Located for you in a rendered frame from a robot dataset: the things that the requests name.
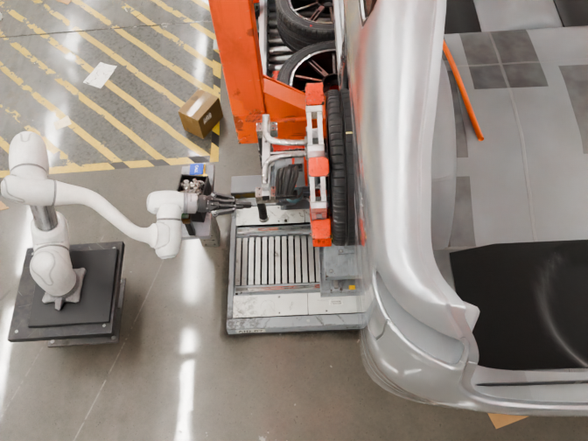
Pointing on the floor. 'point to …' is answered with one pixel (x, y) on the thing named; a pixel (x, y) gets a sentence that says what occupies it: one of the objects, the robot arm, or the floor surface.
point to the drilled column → (213, 235)
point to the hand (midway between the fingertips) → (243, 205)
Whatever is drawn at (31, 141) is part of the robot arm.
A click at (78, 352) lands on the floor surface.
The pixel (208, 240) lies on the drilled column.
